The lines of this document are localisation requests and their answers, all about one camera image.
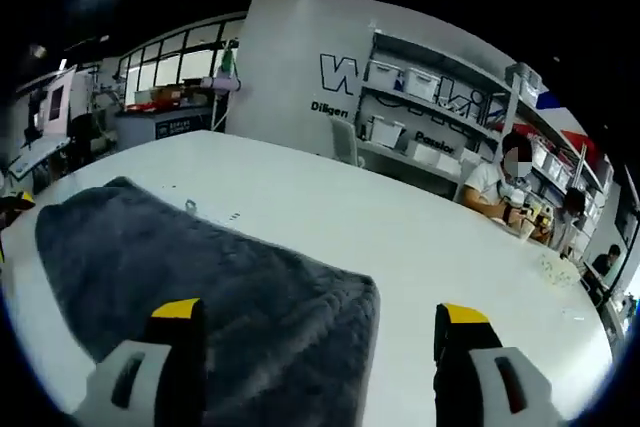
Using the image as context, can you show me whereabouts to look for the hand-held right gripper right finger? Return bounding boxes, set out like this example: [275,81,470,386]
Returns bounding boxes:
[432,302,557,427]

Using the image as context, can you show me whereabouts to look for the clear lidded storage box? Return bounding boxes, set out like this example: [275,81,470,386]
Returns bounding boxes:
[504,62,545,99]

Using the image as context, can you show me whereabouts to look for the red cloth pile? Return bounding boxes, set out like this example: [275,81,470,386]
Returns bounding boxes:
[124,99,174,112]

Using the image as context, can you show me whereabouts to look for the group of white storage boxes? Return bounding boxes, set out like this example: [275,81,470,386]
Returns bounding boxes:
[367,59,614,198]

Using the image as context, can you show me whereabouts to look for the white stand pole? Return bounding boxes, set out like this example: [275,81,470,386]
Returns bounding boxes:
[211,91,227,132]

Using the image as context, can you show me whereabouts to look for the cardboard box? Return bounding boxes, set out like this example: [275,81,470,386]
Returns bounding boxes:
[149,85,202,104]

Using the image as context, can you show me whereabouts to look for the dark grey counter cabinet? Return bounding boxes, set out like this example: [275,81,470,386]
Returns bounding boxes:
[114,105,217,152]

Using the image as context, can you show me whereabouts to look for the white table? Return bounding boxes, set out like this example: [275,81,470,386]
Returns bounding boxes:
[0,128,615,427]

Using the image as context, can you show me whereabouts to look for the lilac rolled mat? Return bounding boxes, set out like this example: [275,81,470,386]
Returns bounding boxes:
[199,75,242,95]

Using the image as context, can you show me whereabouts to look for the dark grey towel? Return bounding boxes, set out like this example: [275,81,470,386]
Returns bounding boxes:
[35,175,382,427]

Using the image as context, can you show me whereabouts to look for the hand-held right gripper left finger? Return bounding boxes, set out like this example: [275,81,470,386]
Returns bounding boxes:
[84,297,207,427]

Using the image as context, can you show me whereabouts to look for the grey metal shelving unit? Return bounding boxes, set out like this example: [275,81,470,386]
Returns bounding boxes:
[353,25,617,259]

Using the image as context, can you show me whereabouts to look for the green hanging cloth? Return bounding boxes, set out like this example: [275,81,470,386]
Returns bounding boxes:
[219,43,240,74]

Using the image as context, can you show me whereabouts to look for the black-framed glass partition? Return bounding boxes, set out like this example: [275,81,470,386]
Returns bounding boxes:
[112,11,247,108]

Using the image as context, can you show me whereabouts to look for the grey mesh chair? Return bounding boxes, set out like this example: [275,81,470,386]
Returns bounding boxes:
[329,113,367,169]

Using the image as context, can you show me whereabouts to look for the white equipment desk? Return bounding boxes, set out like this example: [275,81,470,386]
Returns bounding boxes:
[6,135,72,184]

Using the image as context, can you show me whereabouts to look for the white paper scraps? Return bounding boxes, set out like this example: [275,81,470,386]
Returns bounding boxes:
[536,250,585,289]

